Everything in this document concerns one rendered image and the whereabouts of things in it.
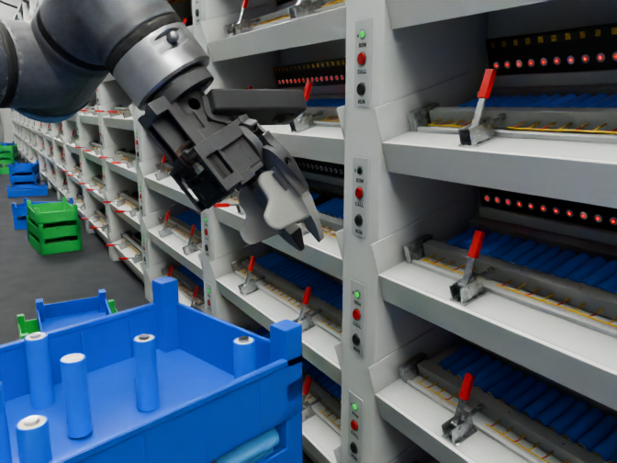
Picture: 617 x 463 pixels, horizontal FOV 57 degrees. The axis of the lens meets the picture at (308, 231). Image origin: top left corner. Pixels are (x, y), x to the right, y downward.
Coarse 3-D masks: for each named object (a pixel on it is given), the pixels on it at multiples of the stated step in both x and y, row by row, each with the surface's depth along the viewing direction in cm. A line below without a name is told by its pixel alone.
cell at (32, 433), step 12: (24, 420) 35; (36, 420) 35; (24, 432) 34; (36, 432) 34; (48, 432) 35; (24, 444) 34; (36, 444) 34; (48, 444) 35; (24, 456) 34; (36, 456) 34; (48, 456) 35
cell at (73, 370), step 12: (60, 360) 43; (72, 360) 43; (84, 360) 43; (72, 372) 42; (84, 372) 43; (72, 384) 43; (84, 384) 43; (72, 396) 43; (84, 396) 43; (72, 408) 43; (84, 408) 44; (72, 420) 43; (84, 420) 44; (72, 432) 44; (84, 432) 44
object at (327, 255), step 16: (304, 176) 137; (320, 176) 130; (336, 176) 125; (224, 208) 139; (240, 224) 132; (272, 240) 118; (304, 240) 106; (336, 240) 102; (304, 256) 107; (320, 256) 100; (336, 256) 95; (336, 272) 97
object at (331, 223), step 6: (234, 192) 144; (324, 216) 108; (330, 216) 107; (324, 222) 107; (330, 222) 105; (336, 222) 103; (342, 222) 102; (324, 228) 106; (330, 228) 106; (336, 228) 103; (342, 228) 101; (330, 234) 103
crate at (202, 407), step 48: (48, 336) 51; (96, 336) 55; (192, 336) 58; (288, 336) 46; (96, 384) 52; (192, 384) 52; (240, 384) 42; (288, 384) 47; (96, 432) 45; (144, 432) 37; (192, 432) 40; (240, 432) 43
